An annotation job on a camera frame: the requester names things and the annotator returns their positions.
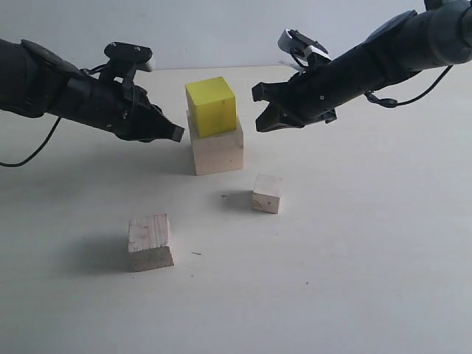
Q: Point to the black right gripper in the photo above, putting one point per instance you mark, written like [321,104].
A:
[304,98]

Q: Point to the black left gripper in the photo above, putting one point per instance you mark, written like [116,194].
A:
[125,112]

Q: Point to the yellow cube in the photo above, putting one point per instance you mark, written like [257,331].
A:
[212,106]

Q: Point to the large pale wooden cube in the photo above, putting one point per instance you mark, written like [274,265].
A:
[219,153]

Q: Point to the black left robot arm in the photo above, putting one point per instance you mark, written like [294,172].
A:
[35,81]

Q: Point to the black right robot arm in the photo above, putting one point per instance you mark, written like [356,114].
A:
[404,46]

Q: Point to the small wooden cube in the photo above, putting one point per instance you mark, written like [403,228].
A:
[267,193]

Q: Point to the medium wooden cube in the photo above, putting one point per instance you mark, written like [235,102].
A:
[149,243]

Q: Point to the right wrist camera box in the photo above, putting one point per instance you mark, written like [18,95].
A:
[306,52]

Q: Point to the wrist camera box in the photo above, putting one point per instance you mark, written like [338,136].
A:
[124,60]
[306,52]

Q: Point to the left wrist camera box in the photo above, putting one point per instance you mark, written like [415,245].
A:
[124,60]

